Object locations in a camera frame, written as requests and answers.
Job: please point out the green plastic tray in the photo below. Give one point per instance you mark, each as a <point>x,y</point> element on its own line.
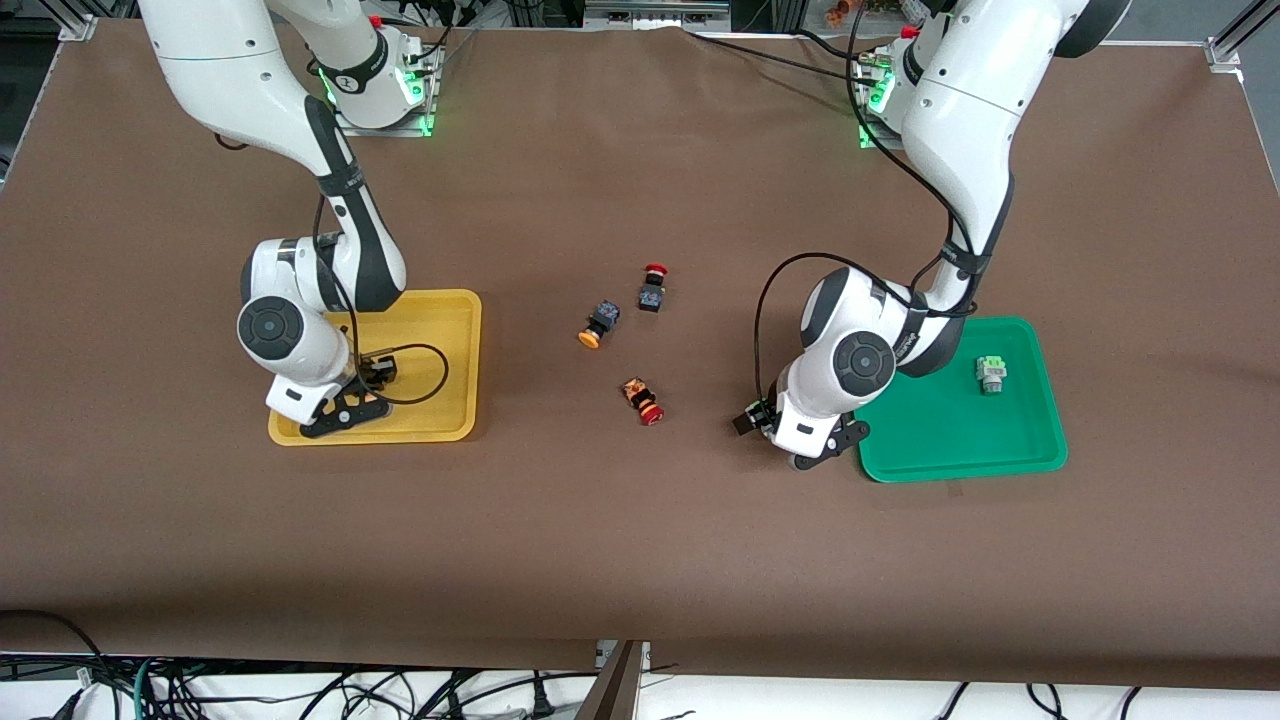
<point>960,430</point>

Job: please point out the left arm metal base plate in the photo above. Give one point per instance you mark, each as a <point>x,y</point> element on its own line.
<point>880,135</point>

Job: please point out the red button orange body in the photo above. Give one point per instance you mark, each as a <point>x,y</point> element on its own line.
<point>642,400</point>

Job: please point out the red button black body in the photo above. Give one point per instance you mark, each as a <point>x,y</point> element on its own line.
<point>653,287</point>

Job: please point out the brown table cover sheet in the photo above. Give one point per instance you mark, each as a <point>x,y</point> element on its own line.
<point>640,560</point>

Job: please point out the metal table leg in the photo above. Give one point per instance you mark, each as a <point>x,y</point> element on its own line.
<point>615,685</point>

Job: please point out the aluminium frame rail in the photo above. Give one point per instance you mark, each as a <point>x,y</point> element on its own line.
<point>655,12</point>

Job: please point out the green push button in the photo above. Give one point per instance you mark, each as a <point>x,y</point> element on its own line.
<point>991,373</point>

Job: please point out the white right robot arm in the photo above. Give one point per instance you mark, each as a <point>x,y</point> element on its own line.
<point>230,70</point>

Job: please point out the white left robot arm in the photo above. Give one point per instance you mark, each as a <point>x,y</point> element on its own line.
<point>965,120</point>

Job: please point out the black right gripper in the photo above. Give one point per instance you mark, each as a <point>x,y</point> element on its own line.
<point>374,376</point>

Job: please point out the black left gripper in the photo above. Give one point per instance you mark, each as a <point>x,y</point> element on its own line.
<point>757,415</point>

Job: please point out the yellow push button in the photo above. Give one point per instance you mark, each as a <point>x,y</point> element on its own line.
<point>598,326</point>

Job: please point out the yellow plastic tray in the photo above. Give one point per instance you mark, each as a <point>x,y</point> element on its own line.
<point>440,340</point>

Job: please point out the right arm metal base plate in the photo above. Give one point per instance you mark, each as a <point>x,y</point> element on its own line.
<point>410,125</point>

